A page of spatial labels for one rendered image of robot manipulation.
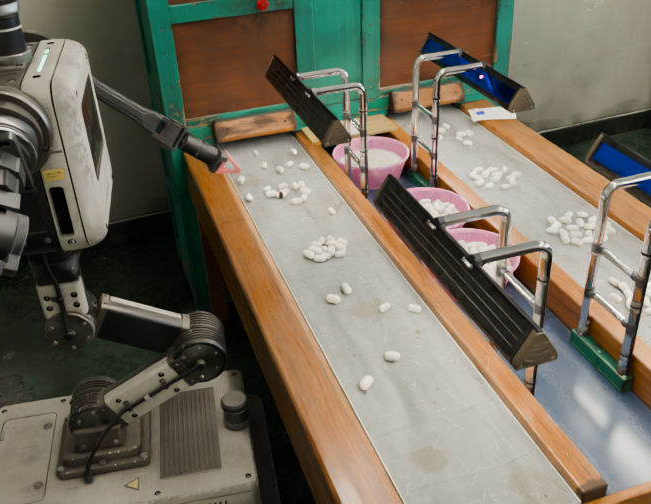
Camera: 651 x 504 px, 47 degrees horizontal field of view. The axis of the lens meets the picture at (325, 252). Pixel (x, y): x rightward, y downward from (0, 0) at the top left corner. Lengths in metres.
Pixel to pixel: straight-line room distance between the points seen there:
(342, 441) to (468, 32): 1.91
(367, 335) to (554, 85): 2.90
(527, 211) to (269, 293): 0.86
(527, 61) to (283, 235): 2.40
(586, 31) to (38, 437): 3.48
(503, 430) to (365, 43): 1.67
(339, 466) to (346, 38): 1.75
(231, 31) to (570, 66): 2.33
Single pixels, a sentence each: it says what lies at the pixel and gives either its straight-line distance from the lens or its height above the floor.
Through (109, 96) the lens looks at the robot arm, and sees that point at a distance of 2.26.
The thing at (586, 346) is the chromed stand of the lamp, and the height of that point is 0.71.
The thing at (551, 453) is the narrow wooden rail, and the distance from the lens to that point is 1.55.
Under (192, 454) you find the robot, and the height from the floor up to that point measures 0.47.
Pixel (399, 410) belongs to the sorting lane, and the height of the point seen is 0.74.
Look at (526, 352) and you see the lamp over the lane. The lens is 1.26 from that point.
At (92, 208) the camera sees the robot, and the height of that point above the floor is 1.21.
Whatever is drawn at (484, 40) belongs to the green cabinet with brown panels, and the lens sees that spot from 3.08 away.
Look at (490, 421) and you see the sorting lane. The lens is 1.62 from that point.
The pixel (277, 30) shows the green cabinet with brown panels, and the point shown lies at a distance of 2.74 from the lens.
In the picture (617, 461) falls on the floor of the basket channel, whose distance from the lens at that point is 1.69.
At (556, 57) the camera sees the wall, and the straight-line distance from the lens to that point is 4.43.
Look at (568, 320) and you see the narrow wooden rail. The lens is 1.99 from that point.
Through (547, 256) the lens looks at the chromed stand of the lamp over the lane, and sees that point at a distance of 1.49.
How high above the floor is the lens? 1.86
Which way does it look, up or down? 32 degrees down
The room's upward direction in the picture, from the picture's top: 3 degrees counter-clockwise
